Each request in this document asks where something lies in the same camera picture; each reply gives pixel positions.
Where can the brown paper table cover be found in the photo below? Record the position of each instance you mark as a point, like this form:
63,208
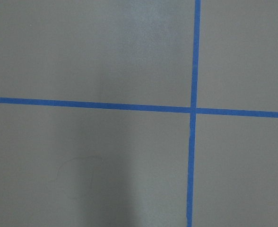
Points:
138,113

